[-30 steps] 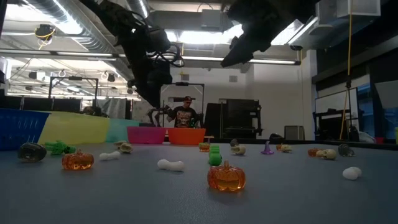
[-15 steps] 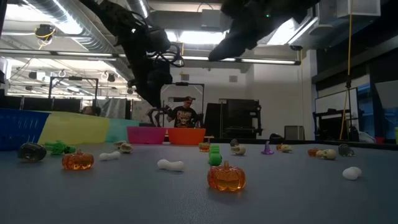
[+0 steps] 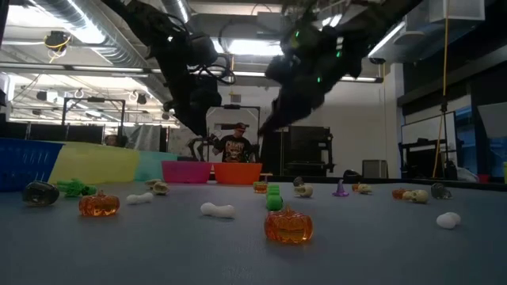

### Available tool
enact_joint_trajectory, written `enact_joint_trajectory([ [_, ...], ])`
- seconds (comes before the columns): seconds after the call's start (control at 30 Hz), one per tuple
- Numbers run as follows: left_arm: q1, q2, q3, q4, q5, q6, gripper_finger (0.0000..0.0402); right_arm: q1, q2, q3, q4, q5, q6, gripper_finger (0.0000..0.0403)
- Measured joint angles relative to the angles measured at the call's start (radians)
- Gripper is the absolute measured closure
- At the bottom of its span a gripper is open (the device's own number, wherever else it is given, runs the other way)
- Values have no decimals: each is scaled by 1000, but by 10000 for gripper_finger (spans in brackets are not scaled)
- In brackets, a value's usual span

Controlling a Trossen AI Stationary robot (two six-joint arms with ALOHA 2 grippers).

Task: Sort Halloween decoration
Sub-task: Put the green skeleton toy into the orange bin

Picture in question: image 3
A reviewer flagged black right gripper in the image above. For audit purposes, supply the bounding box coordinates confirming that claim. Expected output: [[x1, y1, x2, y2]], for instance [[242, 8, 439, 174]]
[[257, 51, 330, 137]]

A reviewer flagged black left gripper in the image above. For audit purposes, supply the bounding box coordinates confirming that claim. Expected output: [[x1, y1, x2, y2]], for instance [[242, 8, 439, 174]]
[[162, 69, 223, 139]]

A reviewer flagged teal plastic basket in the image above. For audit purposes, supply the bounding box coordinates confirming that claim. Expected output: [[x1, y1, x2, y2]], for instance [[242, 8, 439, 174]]
[[133, 150, 178, 182]]

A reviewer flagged white plastic bone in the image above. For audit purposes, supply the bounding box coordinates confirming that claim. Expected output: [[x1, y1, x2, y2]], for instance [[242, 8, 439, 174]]
[[200, 202, 237, 219], [125, 192, 154, 205]]

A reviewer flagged purple witch hat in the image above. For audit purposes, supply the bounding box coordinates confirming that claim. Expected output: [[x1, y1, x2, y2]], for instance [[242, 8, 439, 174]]
[[332, 179, 350, 198]]

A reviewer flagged yellow-green plastic basket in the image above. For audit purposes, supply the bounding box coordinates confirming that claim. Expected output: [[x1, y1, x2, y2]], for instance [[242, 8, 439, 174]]
[[47, 141, 140, 185]]

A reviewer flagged green plastic skeleton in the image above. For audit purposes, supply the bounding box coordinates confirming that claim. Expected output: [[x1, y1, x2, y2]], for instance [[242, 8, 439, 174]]
[[55, 178, 98, 198], [265, 184, 284, 211]]

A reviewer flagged blue plastic basket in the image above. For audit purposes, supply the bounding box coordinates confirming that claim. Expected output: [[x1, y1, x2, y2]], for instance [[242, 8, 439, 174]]
[[0, 137, 64, 193]]

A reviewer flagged person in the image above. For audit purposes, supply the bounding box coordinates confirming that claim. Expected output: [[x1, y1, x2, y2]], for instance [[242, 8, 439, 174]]
[[103, 134, 130, 148], [212, 122, 254, 163]]

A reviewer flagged black equipment cabinet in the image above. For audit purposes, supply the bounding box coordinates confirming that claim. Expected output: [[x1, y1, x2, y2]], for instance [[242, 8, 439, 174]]
[[261, 125, 336, 177]]

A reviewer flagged pink plastic bowl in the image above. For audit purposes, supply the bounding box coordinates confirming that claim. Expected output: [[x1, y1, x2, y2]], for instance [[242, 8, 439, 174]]
[[161, 160, 214, 184]]

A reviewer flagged grey cloth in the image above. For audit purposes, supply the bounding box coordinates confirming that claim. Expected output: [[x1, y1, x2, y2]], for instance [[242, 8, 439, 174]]
[[122, 124, 162, 152]]

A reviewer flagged orange plastic bowl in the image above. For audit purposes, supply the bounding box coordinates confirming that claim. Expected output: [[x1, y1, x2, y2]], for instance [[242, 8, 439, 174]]
[[212, 161, 263, 186]]

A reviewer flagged grey box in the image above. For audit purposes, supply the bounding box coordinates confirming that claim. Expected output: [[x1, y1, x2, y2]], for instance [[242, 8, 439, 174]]
[[362, 159, 389, 179]]

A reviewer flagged blue-grey table mat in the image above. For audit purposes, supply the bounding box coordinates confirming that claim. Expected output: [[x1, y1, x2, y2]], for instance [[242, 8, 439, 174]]
[[0, 180, 507, 285]]

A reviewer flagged white egg toy right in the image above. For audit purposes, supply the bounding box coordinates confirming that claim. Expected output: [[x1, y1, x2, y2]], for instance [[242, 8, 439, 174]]
[[436, 211, 462, 230]]

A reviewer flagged black rig frame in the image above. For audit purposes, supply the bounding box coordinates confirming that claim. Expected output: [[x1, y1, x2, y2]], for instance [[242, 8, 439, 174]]
[[201, 103, 262, 163], [61, 97, 127, 147]]

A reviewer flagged black metal table frame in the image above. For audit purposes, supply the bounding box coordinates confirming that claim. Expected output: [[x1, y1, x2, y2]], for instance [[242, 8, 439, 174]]
[[261, 175, 507, 192]]

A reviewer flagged silver ventilation duct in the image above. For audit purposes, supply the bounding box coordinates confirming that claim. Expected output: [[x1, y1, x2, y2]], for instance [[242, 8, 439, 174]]
[[31, 0, 177, 105]]

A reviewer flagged black ceiling device yellow cable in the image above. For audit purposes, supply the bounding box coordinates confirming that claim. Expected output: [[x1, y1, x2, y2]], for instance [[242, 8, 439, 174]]
[[43, 30, 72, 52]]

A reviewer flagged yellow hanging cord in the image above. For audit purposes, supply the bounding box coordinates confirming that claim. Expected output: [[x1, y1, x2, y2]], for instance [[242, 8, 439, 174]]
[[431, 0, 451, 179]]

